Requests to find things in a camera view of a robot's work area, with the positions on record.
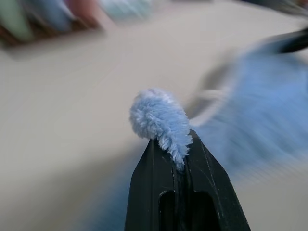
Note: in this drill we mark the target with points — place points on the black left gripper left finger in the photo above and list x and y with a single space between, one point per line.
149 187

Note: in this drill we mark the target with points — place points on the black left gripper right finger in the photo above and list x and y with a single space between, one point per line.
207 178

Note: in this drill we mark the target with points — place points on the pale teal rolled towel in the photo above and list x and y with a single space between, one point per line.
125 7

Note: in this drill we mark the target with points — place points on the blue rolled towel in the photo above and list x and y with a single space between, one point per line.
59 14

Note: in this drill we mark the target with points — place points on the green rolled towel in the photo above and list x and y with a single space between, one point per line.
14 19

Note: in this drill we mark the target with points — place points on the pink rolled towel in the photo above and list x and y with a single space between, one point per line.
84 10

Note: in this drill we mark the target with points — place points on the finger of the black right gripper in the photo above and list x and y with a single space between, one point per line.
292 44

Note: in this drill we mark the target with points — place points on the light blue fluffy towel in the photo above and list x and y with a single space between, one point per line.
158 118

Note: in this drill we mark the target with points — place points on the brown storage box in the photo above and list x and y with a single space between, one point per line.
81 25

